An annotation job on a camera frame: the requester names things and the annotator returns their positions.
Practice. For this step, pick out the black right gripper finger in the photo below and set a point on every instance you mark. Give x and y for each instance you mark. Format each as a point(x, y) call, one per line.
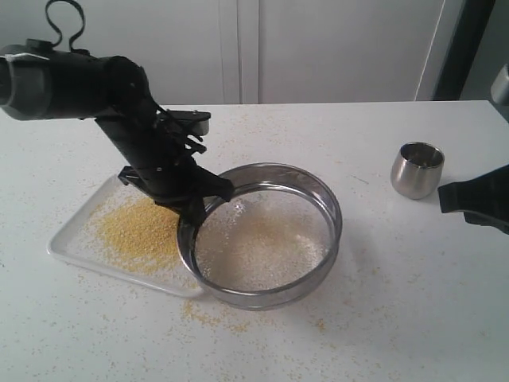
point(482, 200)

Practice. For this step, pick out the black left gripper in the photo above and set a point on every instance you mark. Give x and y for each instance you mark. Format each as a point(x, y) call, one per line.
point(160, 165)

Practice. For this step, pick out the stainless steel cup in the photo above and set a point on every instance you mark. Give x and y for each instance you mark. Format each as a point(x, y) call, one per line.
point(417, 170)

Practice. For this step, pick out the round steel mesh sieve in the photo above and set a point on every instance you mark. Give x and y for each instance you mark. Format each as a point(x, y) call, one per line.
point(268, 182)

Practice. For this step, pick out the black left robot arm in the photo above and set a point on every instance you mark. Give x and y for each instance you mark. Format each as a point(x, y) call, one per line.
point(40, 83)

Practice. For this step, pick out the pile of beige sand grains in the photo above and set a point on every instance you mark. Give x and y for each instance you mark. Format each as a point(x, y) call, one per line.
point(139, 237)

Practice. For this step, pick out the white rice grains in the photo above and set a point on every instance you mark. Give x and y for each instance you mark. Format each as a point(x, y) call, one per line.
point(255, 246)

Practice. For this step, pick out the white rectangular plastic tray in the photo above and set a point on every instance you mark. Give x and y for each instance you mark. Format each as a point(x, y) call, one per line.
point(76, 245)

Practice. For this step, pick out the white cabinet with doors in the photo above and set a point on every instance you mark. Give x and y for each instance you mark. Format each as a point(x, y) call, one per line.
point(211, 52)

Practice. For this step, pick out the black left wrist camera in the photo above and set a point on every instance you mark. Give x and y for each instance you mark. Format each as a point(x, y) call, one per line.
point(196, 122)

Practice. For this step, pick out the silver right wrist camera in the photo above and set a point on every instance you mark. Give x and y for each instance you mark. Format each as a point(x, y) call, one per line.
point(500, 87)

